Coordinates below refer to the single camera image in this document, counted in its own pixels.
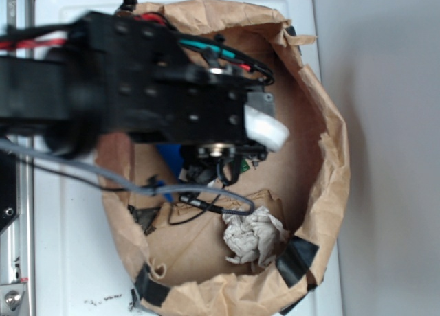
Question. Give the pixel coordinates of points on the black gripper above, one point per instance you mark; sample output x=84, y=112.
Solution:
x=192, y=105

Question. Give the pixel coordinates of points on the orange toy carrot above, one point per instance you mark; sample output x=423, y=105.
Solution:
x=244, y=167

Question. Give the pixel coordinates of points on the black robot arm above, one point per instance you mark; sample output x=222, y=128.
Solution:
x=72, y=83

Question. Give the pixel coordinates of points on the blue toy bottle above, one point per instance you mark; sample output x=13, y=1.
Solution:
x=168, y=163

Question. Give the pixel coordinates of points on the crumpled white paper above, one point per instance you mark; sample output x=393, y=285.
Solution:
x=253, y=238

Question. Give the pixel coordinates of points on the brown paper lined box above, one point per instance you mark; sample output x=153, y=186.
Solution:
x=177, y=263

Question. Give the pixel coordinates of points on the white plastic tray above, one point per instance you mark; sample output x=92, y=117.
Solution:
x=77, y=268

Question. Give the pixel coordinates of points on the black metal bracket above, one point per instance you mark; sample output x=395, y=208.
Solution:
x=8, y=190

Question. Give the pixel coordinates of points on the silver aluminium rail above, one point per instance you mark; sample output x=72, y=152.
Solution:
x=18, y=295

